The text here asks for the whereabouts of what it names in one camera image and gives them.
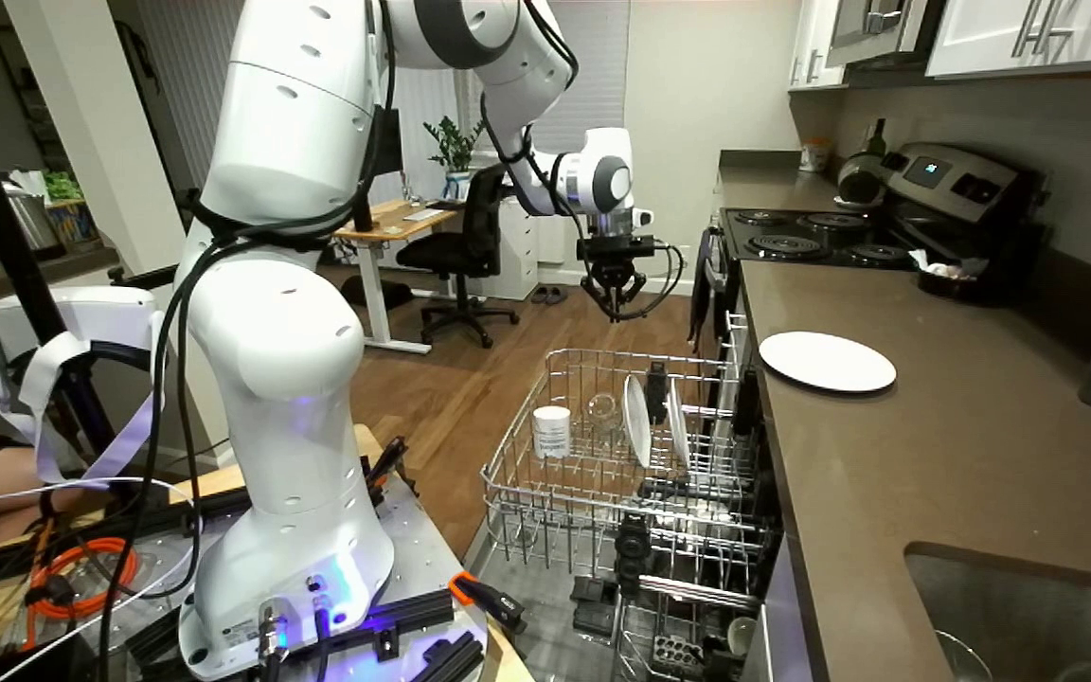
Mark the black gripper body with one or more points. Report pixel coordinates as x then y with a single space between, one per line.
619 251

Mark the white round plate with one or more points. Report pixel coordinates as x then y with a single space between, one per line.
828 361
636 423
680 424

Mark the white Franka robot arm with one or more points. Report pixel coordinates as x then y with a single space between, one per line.
281 355

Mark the loaded lower dishwasher rack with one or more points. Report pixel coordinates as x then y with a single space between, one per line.
685 591

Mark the built-in dishwasher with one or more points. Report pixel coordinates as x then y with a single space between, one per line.
533 620

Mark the clear drinking glass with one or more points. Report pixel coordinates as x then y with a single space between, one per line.
604 419
965 662

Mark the black office chair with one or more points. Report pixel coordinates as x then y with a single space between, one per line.
465 248

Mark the white plastic cup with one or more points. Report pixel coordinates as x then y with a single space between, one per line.
550 435

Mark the black stainless electric stove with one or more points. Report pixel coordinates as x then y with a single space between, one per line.
814 239

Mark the white window blind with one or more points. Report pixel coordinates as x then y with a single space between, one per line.
604 61

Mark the green potted plant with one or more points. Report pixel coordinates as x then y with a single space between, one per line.
451 145

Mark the wooden desk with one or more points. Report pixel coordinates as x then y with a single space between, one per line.
400 225

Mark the black orange bar clamp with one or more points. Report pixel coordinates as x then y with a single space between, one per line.
389 465
487 596

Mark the dark glass bottle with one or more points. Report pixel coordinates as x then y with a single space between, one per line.
876 137

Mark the white upper cabinet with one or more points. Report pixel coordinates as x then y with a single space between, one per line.
814 41
1050 30

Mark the black pan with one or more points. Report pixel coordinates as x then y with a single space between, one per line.
949 278

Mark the metal robot table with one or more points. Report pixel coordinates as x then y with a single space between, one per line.
425 556

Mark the stainless over-range microwave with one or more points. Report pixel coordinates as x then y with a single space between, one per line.
881 29

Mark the white base cabinet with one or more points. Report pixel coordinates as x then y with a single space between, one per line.
790 630

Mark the black metal bar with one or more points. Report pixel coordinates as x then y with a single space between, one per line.
402 614
451 662

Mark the stainless steel sink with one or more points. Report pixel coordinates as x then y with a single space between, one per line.
1025 608

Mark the black tripod pole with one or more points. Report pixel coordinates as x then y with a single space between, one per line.
3 229

